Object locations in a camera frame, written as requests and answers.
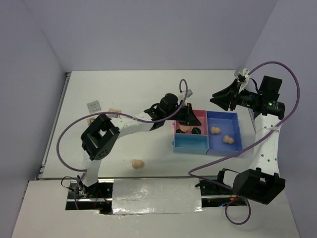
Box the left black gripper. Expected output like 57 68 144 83
164 103 201 125

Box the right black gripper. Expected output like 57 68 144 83
210 78 262 111

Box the peach puff with ribbon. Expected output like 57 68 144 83
179 124 193 133

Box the gourd sponge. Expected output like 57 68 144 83
223 135 234 144
131 160 145 169
210 126 221 134

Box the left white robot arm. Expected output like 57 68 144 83
78 94 201 198

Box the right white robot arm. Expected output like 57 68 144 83
210 76 285 205

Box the pink drawer box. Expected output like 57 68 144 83
174 110 208 135

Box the light blue drawer box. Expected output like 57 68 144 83
172 133 209 154

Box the purple-blue organizer tray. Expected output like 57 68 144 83
207 111 242 156

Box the gourd sponge front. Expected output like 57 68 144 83
131 160 145 169

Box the colourful glitter eyeshadow palette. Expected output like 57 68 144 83
108 108 122 113

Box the silver foil tape sheet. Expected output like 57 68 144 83
111 178 203 215

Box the silver grey eyeshadow palette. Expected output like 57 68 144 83
87 100 101 114

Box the brown eyeshadow palette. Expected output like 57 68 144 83
87 118 95 125

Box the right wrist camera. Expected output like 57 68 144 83
234 68 250 87

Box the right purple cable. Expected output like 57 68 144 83
189 61 300 226

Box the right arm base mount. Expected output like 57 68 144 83
195 180 236 208

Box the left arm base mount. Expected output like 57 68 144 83
60 176 114 215

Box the aluminium rail left edge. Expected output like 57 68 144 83
36 72 71 180

